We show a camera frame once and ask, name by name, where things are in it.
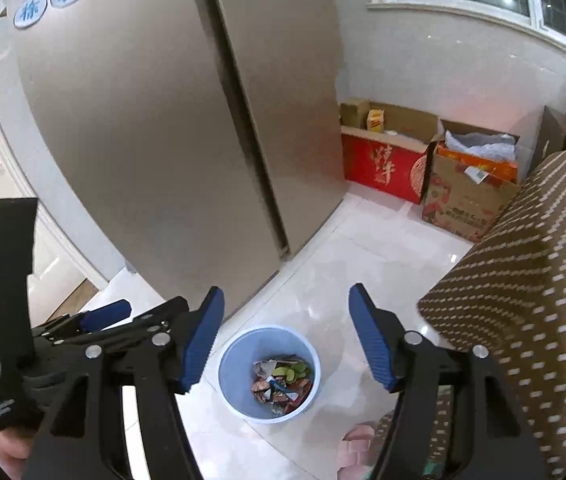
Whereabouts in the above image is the light blue trash bin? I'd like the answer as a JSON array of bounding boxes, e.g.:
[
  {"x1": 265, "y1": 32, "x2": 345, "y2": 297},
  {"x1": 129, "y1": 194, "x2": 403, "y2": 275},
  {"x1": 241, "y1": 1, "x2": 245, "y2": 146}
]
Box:
[{"x1": 217, "y1": 325, "x2": 321, "y2": 425}]

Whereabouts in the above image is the trash pile in bin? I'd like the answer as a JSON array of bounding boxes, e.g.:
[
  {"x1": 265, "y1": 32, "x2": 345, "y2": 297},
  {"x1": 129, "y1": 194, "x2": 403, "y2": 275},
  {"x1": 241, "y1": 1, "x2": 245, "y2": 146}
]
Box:
[{"x1": 251, "y1": 356, "x2": 315, "y2": 418}]

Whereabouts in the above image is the person's hand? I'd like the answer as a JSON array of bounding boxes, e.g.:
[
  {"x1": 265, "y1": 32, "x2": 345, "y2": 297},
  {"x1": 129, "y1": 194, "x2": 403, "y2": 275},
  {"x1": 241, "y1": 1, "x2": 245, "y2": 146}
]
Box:
[{"x1": 0, "y1": 427, "x2": 36, "y2": 480}]

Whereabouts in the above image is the brown polka-dot tablecloth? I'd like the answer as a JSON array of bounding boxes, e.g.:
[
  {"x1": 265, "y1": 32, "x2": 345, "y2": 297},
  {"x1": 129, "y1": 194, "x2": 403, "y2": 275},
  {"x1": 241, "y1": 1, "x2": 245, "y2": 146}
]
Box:
[{"x1": 419, "y1": 151, "x2": 566, "y2": 479}]

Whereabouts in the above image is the gold double-door refrigerator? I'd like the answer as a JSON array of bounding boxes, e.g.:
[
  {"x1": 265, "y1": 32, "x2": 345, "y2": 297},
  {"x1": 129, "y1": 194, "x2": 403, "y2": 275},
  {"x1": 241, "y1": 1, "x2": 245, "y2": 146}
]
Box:
[{"x1": 0, "y1": 0, "x2": 346, "y2": 314}]

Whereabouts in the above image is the brown cardboard box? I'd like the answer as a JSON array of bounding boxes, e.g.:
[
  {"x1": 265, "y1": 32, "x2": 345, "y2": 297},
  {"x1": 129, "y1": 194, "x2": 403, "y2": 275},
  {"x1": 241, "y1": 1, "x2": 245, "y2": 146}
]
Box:
[{"x1": 422, "y1": 119, "x2": 519, "y2": 243}]

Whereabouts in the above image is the red cardboard box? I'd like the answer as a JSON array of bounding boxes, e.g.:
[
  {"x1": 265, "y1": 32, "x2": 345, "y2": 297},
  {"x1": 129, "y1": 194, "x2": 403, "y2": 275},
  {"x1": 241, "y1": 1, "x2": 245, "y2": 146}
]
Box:
[{"x1": 341, "y1": 98, "x2": 440, "y2": 204}]

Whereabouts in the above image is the dark wooden desk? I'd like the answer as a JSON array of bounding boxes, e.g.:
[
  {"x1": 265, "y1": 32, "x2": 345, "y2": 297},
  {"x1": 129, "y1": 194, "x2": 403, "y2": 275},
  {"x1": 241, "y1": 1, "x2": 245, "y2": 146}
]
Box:
[{"x1": 529, "y1": 106, "x2": 566, "y2": 174}]

